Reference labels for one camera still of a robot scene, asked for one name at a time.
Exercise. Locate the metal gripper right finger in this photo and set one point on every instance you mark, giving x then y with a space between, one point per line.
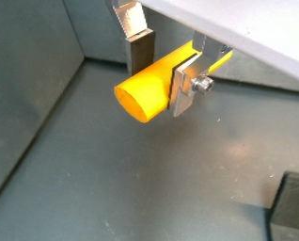
191 74

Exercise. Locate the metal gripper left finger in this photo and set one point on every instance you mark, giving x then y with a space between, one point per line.
137 35

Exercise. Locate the yellow oval peg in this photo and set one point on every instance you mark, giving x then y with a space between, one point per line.
143 94

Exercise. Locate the black curved fixture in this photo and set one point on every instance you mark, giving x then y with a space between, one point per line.
283 220

